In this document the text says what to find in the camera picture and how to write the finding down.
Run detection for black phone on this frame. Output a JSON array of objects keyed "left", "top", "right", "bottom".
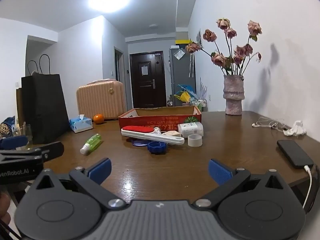
[{"left": 276, "top": 140, "right": 314, "bottom": 169}]

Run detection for large white labelled bottle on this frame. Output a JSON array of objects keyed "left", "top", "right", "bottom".
[{"left": 177, "top": 122, "right": 204, "bottom": 138}]

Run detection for brown paper bag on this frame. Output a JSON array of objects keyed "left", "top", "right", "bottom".
[{"left": 16, "top": 87, "right": 26, "bottom": 126}]

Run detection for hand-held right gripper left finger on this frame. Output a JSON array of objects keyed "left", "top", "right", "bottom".
[{"left": 30, "top": 158, "right": 126, "bottom": 210}]

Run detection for pink textured vase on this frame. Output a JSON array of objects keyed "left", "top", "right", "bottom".
[{"left": 223, "top": 74, "right": 244, "bottom": 116}]

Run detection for pink ribbed suitcase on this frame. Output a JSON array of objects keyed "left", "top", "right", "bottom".
[{"left": 76, "top": 79, "right": 126, "bottom": 121}]

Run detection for yellow watering can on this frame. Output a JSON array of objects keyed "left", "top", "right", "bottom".
[{"left": 174, "top": 91, "right": 191, "bottom": 103}]

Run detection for blue tissue pack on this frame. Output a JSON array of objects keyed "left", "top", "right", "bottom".
[{"left": 69, "top": 114, "right": 94, "bottom": 134}]

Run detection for white earphones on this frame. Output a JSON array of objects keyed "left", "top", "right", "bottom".
[{"left": 251, "top": 121, "right": 288, "bottom": 131}]

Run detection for crumpled white tissue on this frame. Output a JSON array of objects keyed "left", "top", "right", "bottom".
[{"left": 283, "top": 120, "right": 307, "bottom": 137}]

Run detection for person's left hand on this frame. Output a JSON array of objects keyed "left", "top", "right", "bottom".
[{"left": 0, "top": 193, "right": 12, "bottom": 227}]

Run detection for white charging cable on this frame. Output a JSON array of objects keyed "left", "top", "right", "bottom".
[{"left": 302, "top": 165, "right": 314, "bottom": 209}]

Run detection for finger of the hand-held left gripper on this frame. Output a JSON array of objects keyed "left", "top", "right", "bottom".
[
  {"left": 25, "top": 141, "right": 65, "bottom": 160},
  {"left": 0, "top": 135, "right": 28, "bottom": 150}
]

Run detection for grey refrigerator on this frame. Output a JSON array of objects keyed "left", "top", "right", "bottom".
[{"left": 168, "top": 46, "right": 197, "bottom": 105}]

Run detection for dark blue lid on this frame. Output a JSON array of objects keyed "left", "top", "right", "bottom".
[{"left": 147, "top": 141, "right": 167, "bottom": 155}]

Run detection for clear glass jar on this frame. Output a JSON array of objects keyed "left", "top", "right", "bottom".
[{"left": 12, "top": 122, "right": 33, "bottom": 144}]

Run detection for red cardboard box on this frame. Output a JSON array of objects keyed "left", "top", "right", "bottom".
[{"left": 118, "top": 105, "right": 202, "bottom": 133}]

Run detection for clear tape roll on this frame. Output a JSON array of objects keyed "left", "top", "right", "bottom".
[{"left": 187, "top": 134, "right": 203, "bottom": 147}]

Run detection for dried pink roses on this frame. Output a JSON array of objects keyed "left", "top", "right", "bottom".
[{"left": 185, "top": 18, "right": 263, "bottom": 76}]

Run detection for dark brown door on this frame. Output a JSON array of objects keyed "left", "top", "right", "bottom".
[{"left": 129, "top": 51, "right": 167, "bottom": 108}]

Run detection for green spray bottle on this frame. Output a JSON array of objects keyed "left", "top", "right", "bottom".
[{"left": 80, "top": 133, "right": 102, "bottom": 155}]

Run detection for black paper bag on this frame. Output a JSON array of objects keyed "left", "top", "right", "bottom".
[{"left": 21, "top": 54, "right": 71, "bottom": 145}]

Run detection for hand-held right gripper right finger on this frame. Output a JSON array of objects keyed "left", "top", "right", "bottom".
[{"left": 192, "top": 158, "right": 291, "bottom": 210}]

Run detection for red and white lint brush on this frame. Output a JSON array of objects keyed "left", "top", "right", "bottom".
[{"left": 121, "top": 125, "right": 185, "bottom": 146}]

